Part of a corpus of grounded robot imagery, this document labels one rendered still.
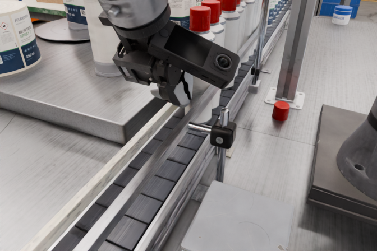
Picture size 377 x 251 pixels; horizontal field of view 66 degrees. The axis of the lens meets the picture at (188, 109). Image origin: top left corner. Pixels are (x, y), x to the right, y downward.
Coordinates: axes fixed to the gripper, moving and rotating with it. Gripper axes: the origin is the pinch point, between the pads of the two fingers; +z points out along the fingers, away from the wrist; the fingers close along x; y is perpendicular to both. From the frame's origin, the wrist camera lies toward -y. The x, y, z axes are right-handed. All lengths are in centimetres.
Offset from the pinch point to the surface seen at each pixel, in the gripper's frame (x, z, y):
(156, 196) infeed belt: 17.3, -3.6, -2.7
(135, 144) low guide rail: 11.2, -3.7, 3.7
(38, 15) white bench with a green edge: -70, 64, 143
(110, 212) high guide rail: 21.5, -15.4, -3.6
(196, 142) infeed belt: 5.9, 3.0, -3.1
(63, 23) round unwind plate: -33, 24, 69
